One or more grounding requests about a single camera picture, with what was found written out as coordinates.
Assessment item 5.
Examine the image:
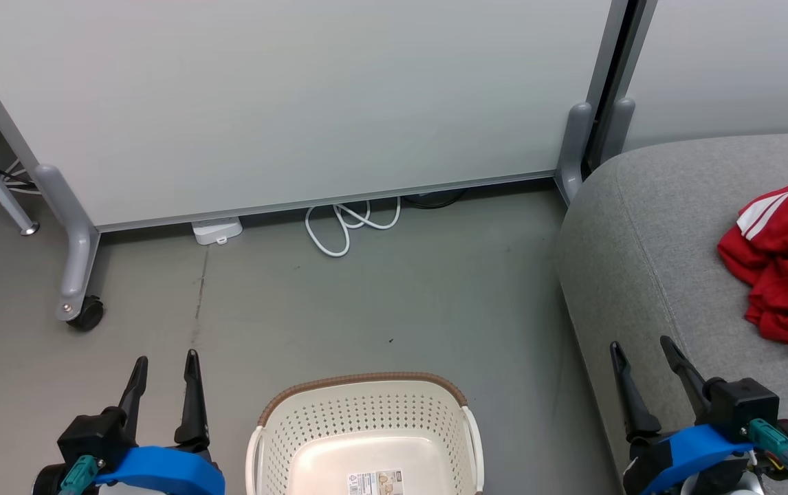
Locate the white power strip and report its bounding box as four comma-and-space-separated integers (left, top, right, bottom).
191, 217, 243, 246

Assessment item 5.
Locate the teal left camera connector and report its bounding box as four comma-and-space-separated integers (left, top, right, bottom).
57, 455, 99, 495

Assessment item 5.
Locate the narrow white partition panel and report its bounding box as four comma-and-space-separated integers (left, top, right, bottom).
624, 0, 788, 153

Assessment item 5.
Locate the large white partition panel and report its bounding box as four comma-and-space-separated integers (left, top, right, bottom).
0, 0, 632, 232

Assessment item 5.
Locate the red white striped garment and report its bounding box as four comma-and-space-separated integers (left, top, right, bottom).
717, 181, 788, 303

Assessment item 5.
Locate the black floor cable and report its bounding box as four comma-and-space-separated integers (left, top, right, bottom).
401, 187, 468, 210

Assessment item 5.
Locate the basket label sticker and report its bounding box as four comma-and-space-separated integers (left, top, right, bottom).
347, 470, 405, 495

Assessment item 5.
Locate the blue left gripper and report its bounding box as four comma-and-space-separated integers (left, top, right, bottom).
94, 349, 227, 495

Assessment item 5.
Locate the grey curved partition leg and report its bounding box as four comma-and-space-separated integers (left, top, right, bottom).
33, 164, 102, 322

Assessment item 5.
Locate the cream perforated laundry basket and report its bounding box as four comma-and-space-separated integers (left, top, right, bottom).
246, 373, 484, 495

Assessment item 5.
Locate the teal camera connector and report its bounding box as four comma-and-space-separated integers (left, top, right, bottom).
748, 419, 788, 468
57, 455, 99, 495

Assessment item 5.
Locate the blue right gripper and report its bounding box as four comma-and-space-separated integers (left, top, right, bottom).
609, 335, 756, 495

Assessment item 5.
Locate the black caster wheel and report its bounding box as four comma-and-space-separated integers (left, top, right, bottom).
67, 296, 105, 332

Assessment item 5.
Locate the grey partition foot post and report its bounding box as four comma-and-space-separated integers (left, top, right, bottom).
556, 102, 594, 207
600, 98, 637, 163

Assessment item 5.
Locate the white looped power cable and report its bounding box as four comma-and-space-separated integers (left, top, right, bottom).
305, 197, 402, 258

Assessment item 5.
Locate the grey fabric sofa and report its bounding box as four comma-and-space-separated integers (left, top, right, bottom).
556, 131, 788, 495

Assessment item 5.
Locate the teal right camera connector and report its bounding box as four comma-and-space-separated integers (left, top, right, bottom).
748, 419, 788, 468

